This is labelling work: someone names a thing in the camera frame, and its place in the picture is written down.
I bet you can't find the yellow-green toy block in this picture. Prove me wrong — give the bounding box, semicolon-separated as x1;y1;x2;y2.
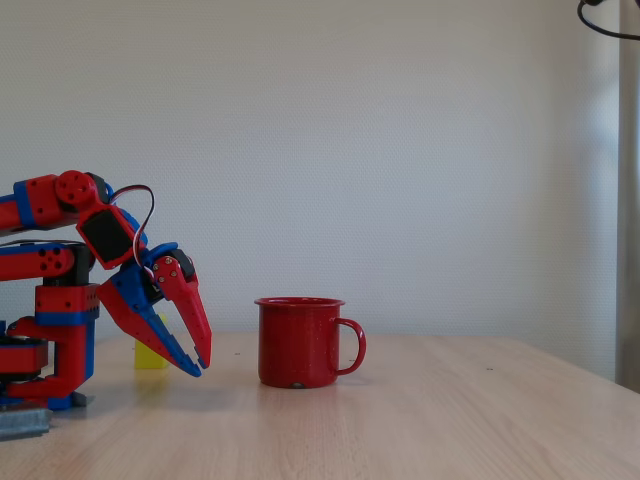
133;313;171;372

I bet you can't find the red speckled enamel mug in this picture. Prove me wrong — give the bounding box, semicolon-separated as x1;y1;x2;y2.
253;296;368;390

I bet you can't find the grey metal clamp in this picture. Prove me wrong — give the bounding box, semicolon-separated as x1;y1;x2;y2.
0;407;53;442

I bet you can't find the red white black servo cable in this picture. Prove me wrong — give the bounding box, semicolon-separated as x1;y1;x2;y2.
110;184;157;274

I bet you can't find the black hanging cable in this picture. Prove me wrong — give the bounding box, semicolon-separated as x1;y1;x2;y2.
577;0;640;41

